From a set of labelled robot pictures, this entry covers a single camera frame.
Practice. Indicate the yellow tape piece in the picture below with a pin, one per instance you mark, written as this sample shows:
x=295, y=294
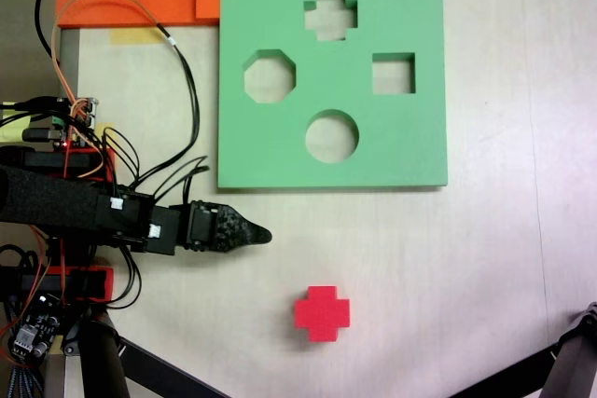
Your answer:
x=11, y=130
x=133, y=37

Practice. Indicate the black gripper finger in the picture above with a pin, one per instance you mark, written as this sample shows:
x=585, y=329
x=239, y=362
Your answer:
x=238, y=230

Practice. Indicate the black USB plug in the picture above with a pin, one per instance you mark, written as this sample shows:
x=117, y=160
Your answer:
x=37, y=133

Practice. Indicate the red cross columnar block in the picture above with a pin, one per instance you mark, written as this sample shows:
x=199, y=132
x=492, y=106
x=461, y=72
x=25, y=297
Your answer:
x=322, y=314

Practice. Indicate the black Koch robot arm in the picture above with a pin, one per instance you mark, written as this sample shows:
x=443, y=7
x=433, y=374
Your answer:
x=46, y=202

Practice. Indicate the small power converter board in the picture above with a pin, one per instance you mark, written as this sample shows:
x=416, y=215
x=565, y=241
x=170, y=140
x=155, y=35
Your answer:
x=32, y=328

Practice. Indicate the black tripod leg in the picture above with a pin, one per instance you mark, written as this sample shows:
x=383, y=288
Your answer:
x=100, y=360

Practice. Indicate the green shape sorting board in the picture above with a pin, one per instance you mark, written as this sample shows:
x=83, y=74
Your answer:
x=261, y=146

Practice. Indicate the dark grey tripod leg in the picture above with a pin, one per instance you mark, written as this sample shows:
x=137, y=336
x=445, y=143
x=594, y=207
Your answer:
x=576, y=351

